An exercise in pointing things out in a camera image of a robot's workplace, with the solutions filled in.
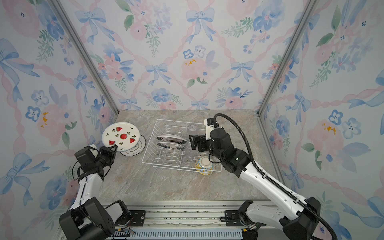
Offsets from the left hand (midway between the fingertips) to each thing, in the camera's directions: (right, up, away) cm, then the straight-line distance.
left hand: (116, 144), depth 82 cm
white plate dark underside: (+30, +3, +4) cm, 30 cm away
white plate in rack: (+28, -3, +15) cm, 32 cm away
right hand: (+44, +6, -11) cm, 46 cm away
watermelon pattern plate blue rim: (+2, +4, +6) cm, 8 cm away
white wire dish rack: (+19, -9, +12) cm, 25 cm away
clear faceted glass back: (+42, +9, +15) cm, 45 cm away
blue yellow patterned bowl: (+48, -13, +3) cm, 50 cm away
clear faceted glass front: (+40, -10, +1) cm, 41 cm away
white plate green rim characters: (+6, -4, +16) cm, 18 cm away
